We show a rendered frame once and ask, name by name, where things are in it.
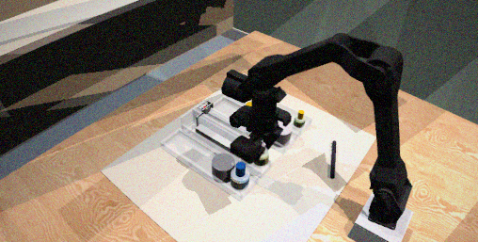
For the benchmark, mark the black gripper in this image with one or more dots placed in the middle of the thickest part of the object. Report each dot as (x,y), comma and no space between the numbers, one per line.
(264,129)

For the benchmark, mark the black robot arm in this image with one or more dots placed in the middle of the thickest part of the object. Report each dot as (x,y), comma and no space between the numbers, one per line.
(381,78)

